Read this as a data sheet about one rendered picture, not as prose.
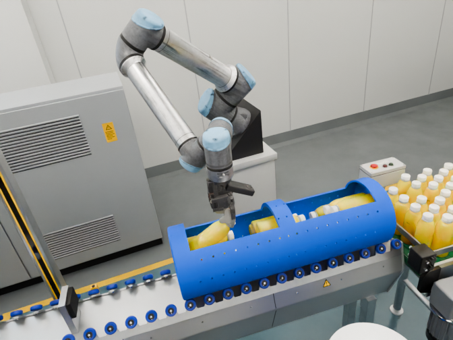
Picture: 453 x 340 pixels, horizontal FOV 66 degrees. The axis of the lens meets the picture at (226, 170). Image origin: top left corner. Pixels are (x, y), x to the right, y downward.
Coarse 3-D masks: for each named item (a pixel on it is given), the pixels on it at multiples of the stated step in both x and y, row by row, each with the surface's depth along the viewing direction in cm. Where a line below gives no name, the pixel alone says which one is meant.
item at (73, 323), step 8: (64, 288) 131; (72, 288) 131; (64, 296) 127; (72, 296) 129; (64, 304) 124; (72, 304) 127; (64, 312) 125; (72, 312) 127; (80, 312) 139; (72, 320) 128; (72, 328) 130
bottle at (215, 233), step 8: (216, 224) 129; (224, 224) 129; (208, 232) 129; (216, 232) 128; (224, 232) 129; (192, 240) 131; (200, 240) 129; (208, 240) 129; (216, 240) 129; (192, 248) 129
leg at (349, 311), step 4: (348, 304) 186; (352, 304) 186; (356, 304) 187; (344, 308) 191; (348, 308) 187; (352, 308) 187; (344, 312) 193; (348, 312) 188; (352, 312) 189; (344, 316) 194; (348, 316) 190; (352, 316) 191; (344, 320) 195; (348, 320) 192; (352, 320) 193; (344, 324) 196; (348, 324) 193
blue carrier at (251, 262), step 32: (352, 192) 160; (384, 192) 138; (288, 224) 129; (320, 224) 130; (352, 224) 132; (384, 224) 135; (192, 256) 122; (224, 256) 124; (256, 256) 126; (288, 256) 129; (320, 256) 134; (192, 288) 123; (224, 288) 131
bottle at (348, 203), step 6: (348, 198) 143; (354, 198) 143; (360, 198) 142; (366, 198) 142; (372, 198) 142; (336, 204) 144; (342, 204) 141; (348, 204) 140; (354, 204) 141; (360, 204) 141
